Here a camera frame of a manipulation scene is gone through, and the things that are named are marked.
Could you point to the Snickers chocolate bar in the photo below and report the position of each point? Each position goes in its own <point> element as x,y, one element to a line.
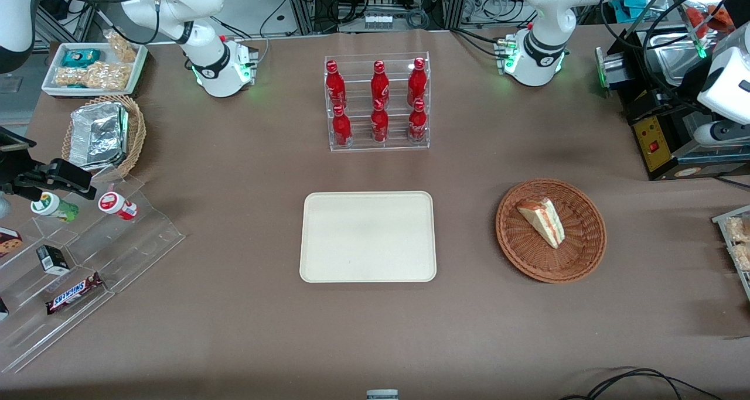
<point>74,294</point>

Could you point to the beige plastic tray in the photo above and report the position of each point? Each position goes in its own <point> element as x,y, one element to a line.
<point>368,236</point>

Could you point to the silver foil packet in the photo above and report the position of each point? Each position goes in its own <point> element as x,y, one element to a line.
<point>96,135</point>

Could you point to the red white-capped bottle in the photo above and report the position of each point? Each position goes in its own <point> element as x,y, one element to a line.
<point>116,205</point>

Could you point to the clear acrylic bottle rack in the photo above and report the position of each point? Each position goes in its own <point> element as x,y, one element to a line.
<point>357,145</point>

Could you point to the metal cylinder with green light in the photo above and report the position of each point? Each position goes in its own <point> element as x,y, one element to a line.
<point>612,72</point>

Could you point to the green white-capped bottle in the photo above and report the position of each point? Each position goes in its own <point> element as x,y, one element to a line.
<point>54,207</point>

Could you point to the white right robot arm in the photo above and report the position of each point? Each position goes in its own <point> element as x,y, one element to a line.
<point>176,19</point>

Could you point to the black sealing machine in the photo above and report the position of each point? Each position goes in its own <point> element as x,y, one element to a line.
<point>662,125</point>

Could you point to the large clear peanut snack bag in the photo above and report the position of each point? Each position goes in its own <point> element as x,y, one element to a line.
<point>96,76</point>

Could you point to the small clear peanut snack bag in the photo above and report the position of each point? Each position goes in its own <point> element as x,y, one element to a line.
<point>123,47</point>

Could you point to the white rectangular snack tray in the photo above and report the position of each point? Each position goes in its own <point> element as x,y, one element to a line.
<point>53,66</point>

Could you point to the dark small box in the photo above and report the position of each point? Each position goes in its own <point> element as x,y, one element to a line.
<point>3,309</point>

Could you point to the light tan wicker basket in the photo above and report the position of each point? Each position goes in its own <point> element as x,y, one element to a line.
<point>136,133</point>

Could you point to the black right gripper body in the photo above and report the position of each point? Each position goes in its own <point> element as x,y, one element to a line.
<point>10,168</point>

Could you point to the red snack packets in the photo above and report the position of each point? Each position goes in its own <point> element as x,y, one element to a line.
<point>712,16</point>

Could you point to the grey tray with snacks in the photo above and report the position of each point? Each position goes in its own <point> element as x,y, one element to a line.
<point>743,283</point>

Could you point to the metal machine tray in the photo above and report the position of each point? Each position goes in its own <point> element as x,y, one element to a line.
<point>668,51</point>

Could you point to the red cola bottle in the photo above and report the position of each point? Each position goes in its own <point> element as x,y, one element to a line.
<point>341,128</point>
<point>335,85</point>
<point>417,122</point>
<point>379,84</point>
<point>379,123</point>
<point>417,81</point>

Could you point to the triangular wrapped sandwich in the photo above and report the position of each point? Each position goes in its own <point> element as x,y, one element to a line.
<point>544,219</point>

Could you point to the small black barcode box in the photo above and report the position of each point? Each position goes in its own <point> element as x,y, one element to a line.
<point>53,260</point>

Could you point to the pale rice snack bar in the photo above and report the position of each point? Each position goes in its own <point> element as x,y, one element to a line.
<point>742,257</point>
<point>738,229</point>

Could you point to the brown cookie box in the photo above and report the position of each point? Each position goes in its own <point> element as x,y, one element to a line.
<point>9,242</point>

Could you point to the brown round wicker basket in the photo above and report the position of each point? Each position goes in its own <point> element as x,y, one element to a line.
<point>577,253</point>

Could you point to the grey device at table edge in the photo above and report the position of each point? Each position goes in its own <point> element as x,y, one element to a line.
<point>382,395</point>

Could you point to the teal snack packet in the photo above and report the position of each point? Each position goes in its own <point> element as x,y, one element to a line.
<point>81,57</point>

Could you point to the white power strip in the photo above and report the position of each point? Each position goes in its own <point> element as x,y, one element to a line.
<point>378,20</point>

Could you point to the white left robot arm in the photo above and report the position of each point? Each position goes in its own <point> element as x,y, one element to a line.
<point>548,31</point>

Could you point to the clear acrylic stepped display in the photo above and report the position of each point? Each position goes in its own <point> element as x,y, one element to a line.
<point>135,248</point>

